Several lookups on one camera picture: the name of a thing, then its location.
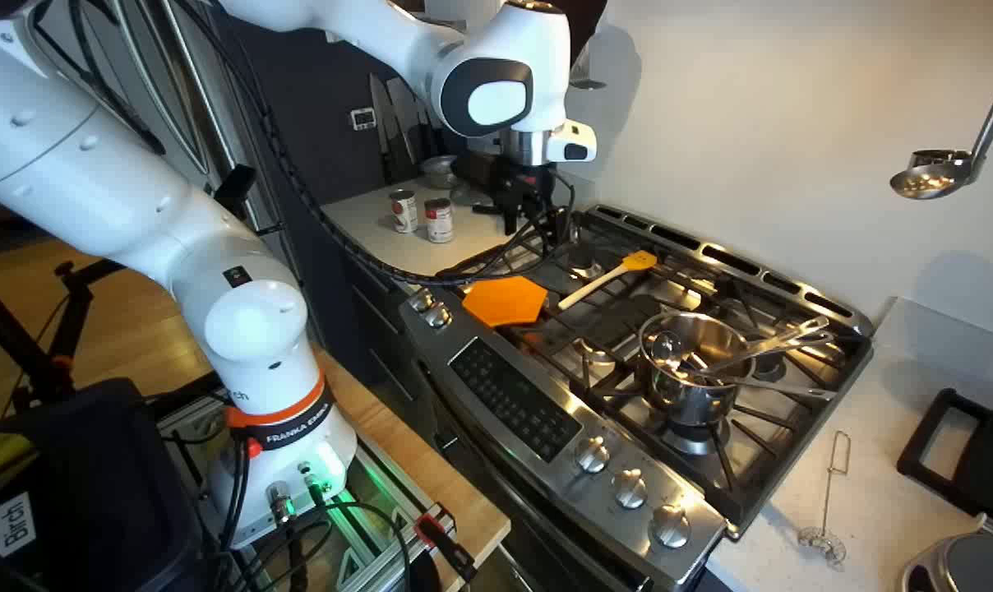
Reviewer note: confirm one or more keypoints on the stainless refrigerator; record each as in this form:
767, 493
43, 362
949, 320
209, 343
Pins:
187, 85

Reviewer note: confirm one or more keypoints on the hanging steel ladle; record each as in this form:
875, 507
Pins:
936, 173

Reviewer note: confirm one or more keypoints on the wooden spatula with orange head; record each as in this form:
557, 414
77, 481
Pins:
632, 264

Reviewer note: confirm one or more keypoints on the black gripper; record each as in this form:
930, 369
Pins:
508, 176

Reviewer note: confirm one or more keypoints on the round steel kitchen scale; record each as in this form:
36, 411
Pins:
977, 564

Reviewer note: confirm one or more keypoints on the silver stove knob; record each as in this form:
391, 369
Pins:
591, 452
436, 315
629, 486
672, 526
417, 296

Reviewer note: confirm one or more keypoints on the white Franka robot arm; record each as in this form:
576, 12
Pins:
244, 315

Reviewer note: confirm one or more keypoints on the dark brown oven mitt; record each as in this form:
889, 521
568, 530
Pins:
586, 20

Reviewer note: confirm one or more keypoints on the black box with QR label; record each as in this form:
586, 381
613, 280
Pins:
88, 481

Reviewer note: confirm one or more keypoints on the stainless gas stove range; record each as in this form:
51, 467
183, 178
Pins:
517, 405

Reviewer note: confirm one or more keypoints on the black camera tripod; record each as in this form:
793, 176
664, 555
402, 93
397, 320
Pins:
63, 315

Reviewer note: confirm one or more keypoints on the wooden robot mounting board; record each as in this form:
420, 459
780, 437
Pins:
432, 472

